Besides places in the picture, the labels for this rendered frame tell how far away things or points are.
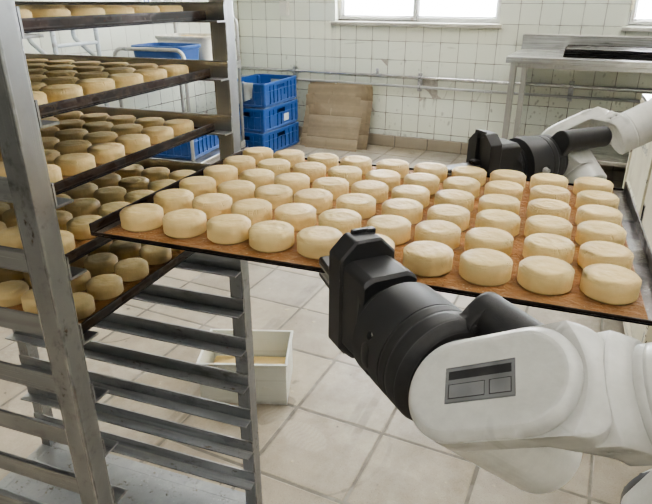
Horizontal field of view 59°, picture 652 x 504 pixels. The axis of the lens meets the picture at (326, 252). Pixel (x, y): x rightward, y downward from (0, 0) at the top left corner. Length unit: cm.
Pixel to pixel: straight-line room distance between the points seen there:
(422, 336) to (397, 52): 490
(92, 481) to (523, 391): 67
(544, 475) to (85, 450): 61
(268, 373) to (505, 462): 160
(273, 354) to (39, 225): 154
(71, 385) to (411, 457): 124
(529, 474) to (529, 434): 8
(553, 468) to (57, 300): 55
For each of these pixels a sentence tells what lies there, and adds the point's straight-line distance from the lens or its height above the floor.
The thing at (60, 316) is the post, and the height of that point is 91.
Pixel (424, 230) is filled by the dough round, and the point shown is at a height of 102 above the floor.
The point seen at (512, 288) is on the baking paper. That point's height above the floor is 100.
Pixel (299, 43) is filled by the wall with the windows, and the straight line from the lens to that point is 563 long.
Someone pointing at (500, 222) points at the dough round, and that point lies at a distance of 68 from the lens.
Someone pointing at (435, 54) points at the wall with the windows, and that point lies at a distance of 517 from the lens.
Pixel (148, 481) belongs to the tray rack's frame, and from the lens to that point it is 162.
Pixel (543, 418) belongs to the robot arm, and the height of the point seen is 106.
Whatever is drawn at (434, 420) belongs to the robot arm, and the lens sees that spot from 36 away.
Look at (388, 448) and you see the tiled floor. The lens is 187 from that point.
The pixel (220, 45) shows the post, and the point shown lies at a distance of 104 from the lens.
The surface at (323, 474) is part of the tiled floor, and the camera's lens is 178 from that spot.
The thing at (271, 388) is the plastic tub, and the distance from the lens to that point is 199.
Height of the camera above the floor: 126
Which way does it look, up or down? 24 degrees down
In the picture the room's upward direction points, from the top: straight up
